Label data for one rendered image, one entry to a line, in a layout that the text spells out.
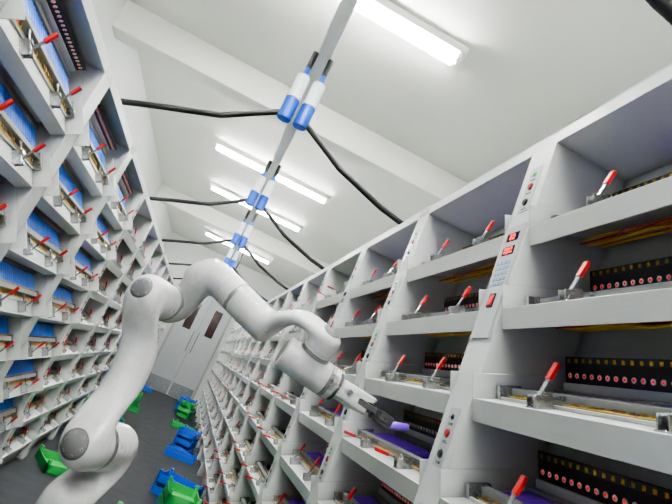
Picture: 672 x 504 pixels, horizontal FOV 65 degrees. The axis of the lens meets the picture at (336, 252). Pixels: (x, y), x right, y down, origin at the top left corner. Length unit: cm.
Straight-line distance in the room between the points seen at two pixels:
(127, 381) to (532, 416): 96
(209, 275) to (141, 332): 22
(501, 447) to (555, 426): 27
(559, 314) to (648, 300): 19
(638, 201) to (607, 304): 19
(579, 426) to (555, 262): 48
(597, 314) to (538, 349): 29
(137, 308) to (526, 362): 93
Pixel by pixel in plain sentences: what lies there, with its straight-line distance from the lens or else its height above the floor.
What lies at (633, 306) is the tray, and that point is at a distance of 90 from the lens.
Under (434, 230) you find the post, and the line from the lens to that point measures 192.
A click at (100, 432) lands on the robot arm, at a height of 76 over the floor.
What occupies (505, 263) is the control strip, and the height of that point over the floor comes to 146.
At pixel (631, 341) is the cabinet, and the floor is 136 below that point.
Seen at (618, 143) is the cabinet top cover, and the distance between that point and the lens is 132.
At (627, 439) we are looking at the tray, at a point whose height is 114.
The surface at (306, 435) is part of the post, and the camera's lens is 248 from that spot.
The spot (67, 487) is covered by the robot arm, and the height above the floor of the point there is 61.
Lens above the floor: 103
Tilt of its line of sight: 15 degrees up
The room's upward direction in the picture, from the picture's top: 23 degrees clockwise
